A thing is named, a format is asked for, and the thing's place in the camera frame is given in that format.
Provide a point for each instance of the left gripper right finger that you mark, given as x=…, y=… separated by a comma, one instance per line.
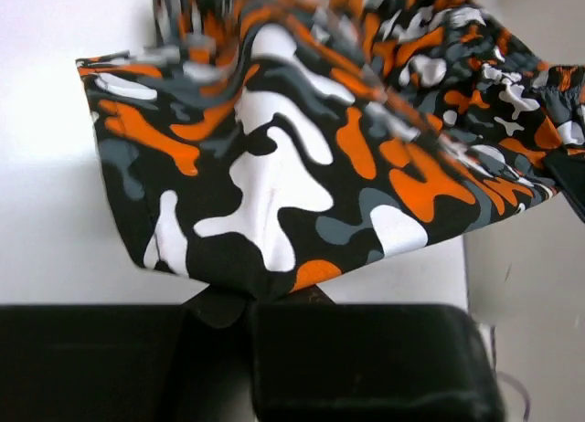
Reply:
x=321, y=361

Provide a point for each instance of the orange camouflage shorts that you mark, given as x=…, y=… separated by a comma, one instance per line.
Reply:
x=264, y=146

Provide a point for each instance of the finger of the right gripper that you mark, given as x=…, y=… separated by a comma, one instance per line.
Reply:
x=568, y=171

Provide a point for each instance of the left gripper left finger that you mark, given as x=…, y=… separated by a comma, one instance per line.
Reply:
x=136, y=362

